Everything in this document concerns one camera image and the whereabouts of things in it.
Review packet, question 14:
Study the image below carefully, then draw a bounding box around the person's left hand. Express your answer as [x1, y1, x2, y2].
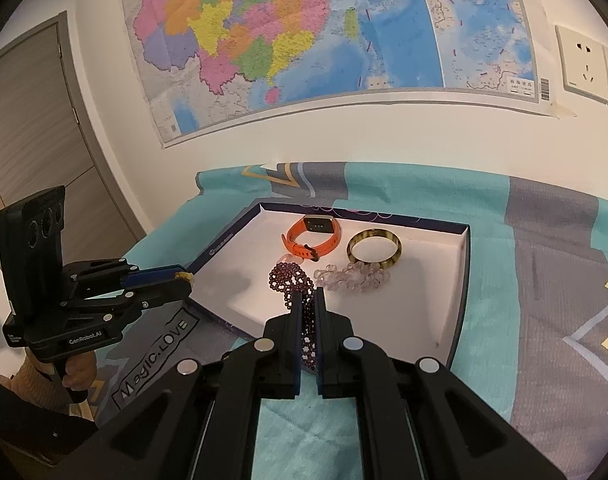
[62, 351, 97, 391]

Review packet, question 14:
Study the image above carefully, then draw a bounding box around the teal grey bedsheet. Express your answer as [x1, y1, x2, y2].
[91, 162, 608, 479]

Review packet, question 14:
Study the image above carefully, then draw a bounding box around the grey wooden door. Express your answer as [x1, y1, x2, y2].
[0, 13, 146, 262]

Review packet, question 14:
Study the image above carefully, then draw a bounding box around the dark red beaded bracelet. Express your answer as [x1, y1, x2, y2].
[267, 259, 319, 372]

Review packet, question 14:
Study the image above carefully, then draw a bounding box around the dark blue shallow box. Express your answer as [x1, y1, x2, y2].
[190, 200, 471, 365]

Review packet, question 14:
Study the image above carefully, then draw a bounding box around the colourful wall map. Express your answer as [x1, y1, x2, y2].
[121, 0, 554, 146]

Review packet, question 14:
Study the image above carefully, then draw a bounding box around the white wall socket panel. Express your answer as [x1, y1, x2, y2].
[556, 25, 608, 105]

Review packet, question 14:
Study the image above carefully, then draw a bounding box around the tortoiseshell bangle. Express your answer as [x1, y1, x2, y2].
[346, 229, 403, 270]

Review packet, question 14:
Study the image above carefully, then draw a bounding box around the orange smart watch band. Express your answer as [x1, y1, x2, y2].
[281, 214, 342, 262]

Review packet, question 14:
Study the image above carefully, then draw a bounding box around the clear crystal bead bracelet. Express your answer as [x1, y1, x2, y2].
[312, 259, 393, 295]

